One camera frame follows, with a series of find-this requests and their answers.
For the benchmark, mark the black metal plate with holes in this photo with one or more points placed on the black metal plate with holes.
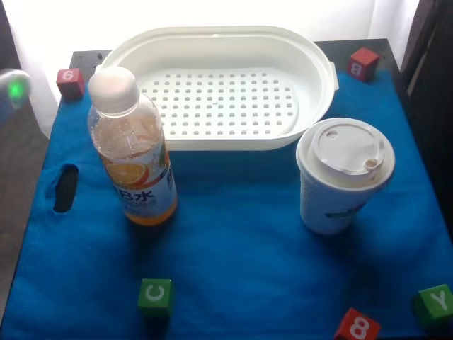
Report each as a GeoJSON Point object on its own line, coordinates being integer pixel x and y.
{"type": "Point", "coordinates": [83, 58]}

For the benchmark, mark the orange vitamin drink bottle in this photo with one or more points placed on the orange vitamin drink bottle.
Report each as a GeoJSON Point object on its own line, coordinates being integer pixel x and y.
{"type": "Point", "coordinates": [141, 191]}

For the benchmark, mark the red block with letter B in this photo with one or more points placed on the red block with letter B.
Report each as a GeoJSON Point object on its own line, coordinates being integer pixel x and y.
{"type": "Point", "coordinates": [361, 65]}

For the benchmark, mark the green block with letter C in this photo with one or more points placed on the green block with letter C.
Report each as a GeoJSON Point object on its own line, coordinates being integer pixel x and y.
{"type": "Point", "coordinates": [155, 297]}

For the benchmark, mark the blue cloth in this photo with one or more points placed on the blue cloth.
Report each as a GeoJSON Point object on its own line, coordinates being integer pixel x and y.
{"type": "Point", "coordinates": [226, 255]}

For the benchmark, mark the red block with number 8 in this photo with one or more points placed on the red block with number 8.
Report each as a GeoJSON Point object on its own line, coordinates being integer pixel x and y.
{"type": "Point", "coordinates": [357, 326]}

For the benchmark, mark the white paper coffee cup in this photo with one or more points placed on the white paper coffee cup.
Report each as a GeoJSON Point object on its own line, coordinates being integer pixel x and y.
{"type": "Point", "coordinates": [329, 205]}

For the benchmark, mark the dark curtain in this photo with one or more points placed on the dark curtain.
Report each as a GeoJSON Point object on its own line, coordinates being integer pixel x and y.
{"type": "Point", "coordinates": [431, 35]}

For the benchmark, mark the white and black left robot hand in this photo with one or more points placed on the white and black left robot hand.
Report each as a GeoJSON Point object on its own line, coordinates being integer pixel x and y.
{"type": "Point", "coordinates": [14, 92]}

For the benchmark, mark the green block with letter Y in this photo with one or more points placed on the green block with letter Y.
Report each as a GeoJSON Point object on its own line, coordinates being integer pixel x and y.
{"type": "Point", "coordinates": [435, 304]}

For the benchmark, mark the white perforated plastic tray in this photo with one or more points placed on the white perforated plastic tray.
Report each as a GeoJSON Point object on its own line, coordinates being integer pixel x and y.
{"type": "Point", "coordinates": [219, 142]}

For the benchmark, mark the red block with number 6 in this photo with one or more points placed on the red block with number 6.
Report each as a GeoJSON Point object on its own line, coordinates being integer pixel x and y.
{"type": "Point", "coordinates": [70, 83]}

